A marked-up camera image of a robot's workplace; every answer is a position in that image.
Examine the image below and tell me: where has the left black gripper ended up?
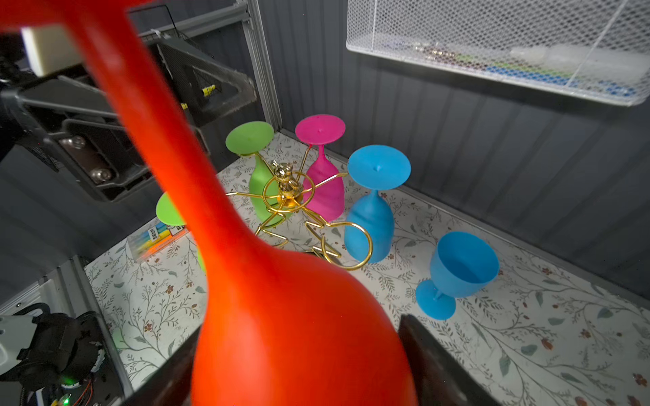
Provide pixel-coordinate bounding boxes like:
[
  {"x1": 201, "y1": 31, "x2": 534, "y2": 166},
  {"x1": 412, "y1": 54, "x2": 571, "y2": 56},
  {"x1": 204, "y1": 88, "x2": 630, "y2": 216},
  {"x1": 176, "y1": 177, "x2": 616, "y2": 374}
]
[{"x1": 1, "y1": 37, "x2": 257, "y2": 202}]

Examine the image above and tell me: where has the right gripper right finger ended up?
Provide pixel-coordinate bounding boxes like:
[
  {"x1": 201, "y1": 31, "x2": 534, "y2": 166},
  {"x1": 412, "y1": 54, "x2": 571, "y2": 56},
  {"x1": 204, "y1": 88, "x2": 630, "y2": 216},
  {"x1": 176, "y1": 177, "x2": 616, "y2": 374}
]
[{"x1": 398, "y1": 315, "x2": 499, "y2": 406}]

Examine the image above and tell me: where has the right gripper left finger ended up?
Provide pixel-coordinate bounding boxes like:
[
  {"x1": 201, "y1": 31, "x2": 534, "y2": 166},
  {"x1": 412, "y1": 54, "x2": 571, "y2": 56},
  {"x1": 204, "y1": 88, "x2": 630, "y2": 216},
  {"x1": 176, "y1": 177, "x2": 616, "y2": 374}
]
[{"x1": 122, "y1": 328, "x2": 201, "y2": 406}]

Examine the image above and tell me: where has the red wine glass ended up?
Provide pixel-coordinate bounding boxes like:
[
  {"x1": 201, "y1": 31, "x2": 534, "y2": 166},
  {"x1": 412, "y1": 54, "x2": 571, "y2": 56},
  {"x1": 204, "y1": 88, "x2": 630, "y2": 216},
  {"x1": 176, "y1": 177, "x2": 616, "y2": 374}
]
[{"x1": 1, "y1": 1, "x2": 417, "y2": 405}]

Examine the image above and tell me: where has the blue wine glass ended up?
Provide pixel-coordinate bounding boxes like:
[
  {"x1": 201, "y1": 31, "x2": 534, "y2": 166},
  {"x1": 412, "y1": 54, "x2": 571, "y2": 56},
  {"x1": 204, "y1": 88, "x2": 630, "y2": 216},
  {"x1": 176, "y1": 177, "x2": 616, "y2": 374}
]
[
  {"x1": 344, "y1": 145, "x2": 411, "y2": 263},
  {"x1": 416, "y1": 232, "x2": 499, "y2": 321}
]

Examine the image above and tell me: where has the back green wine glass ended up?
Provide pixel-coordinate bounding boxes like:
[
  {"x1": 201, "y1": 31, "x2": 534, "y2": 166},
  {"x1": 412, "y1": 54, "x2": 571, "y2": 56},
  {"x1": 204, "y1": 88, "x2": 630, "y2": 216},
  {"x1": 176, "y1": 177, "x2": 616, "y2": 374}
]
[{"x1": 225, "y1": 121, "x2": 283, "y2": 228}]

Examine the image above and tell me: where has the green wine glass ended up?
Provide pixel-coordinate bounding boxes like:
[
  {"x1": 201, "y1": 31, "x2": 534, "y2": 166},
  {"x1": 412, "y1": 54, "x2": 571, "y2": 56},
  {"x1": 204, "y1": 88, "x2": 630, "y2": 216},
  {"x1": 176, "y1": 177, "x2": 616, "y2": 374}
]
[
  {"x1": 225, "y1": 121, "x2": 283, "y2": 228},
  {"x1": 155, "y1": 192, "x2": 206, "y2": 274}
]

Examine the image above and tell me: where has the front green wine glass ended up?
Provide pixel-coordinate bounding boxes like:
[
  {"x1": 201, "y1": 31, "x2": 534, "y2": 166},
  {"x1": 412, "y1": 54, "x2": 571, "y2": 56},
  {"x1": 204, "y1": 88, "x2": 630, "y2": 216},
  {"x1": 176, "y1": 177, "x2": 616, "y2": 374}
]
[{"x1": 155, "y1": 192, "x2": 206, "y2": 274}]

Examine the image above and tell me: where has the pink wine glass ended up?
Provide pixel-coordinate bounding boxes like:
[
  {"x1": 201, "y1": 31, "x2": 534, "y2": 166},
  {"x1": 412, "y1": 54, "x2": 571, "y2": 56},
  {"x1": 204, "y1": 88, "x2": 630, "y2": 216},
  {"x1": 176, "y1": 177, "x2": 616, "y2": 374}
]
[{"x1": 296, "y1": 114, "x2": 345, "y2": 222}]

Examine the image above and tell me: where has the yellow marker pen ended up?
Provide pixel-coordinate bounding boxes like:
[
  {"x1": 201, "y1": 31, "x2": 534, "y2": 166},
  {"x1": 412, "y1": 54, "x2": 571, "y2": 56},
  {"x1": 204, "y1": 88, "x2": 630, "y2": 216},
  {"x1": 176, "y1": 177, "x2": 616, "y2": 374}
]
[{"x1": 179, "y1": 84, "x2": 217, "y2": 110}]

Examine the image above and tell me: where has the white bottle in basket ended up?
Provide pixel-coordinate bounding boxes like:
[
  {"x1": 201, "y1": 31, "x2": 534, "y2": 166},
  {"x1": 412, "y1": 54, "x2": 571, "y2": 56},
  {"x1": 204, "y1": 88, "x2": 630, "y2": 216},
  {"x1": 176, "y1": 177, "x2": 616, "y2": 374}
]
[{"x1": 510, "y1": 44, "x2": 649, "y2": 81}]

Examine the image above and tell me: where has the gold wire wine glass rack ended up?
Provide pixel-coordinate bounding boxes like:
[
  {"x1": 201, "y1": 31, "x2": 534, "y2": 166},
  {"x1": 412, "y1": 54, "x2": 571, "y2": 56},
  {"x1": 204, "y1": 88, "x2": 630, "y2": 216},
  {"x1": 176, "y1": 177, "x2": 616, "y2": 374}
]
[{"x1": 225, "y1": 161, "x2": 374, "y2": 272}]

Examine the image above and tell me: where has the white wire mesh basket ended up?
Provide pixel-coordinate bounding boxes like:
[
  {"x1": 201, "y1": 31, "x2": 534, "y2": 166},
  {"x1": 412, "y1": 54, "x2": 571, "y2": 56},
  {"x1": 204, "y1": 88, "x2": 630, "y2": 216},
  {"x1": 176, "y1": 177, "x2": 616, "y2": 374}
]
[{"x1": 346, "y1": 1, "x2": 649, "y2": 107}]

